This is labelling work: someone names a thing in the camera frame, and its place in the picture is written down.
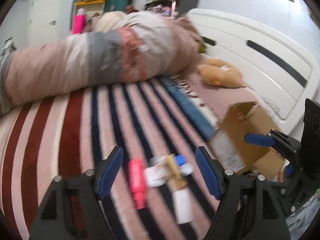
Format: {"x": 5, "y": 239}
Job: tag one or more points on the rolled patchwork duvet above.
{"x": 141, "y": 45}

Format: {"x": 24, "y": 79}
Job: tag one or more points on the white spray bottle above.
{"x": 182, "y": 206}

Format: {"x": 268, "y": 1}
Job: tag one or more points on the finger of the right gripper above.
{"x": 289, "y": 170}
{"x": 284, "y": 144}

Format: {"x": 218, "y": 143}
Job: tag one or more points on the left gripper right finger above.
{"x": 248, "y": 207}

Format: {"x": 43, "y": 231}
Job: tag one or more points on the green plush toy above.
{"x": 202, "y": 48}

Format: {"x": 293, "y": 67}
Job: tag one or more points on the striped pink blanket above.
{"x": 67, "y": 135}

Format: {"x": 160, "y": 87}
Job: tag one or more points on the pink bottle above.
{"x": 79, "y": 21}

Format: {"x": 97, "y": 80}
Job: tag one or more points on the red tube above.
{"x": 137, "y": 183}

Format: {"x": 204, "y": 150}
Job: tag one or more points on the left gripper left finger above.
{"x": 55, "y": 219}

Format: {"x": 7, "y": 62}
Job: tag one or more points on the contact lens case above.
{"x": 184, "y": 167}

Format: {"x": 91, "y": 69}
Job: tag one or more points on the white door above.
{"x": 42, "y": 25}

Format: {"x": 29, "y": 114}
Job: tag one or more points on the white soap-like box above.
{"x": 155, "y": 176}

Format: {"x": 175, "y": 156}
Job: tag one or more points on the white headboard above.
{"x": 281, "y": 72}

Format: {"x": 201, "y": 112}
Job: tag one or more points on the cardboard box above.
{"x": 241, "y": 143}

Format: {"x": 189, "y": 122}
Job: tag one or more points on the brown plush toy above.
{"x": 218, "y": 73}

